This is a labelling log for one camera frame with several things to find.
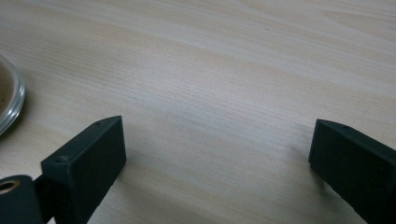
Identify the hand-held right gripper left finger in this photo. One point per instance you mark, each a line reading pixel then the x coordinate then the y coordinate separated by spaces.
pixel 84 168

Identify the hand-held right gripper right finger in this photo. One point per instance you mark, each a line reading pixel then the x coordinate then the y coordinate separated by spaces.
pixel 355 168

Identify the white cup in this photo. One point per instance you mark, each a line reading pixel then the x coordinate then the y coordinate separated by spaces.
pixel 18 102

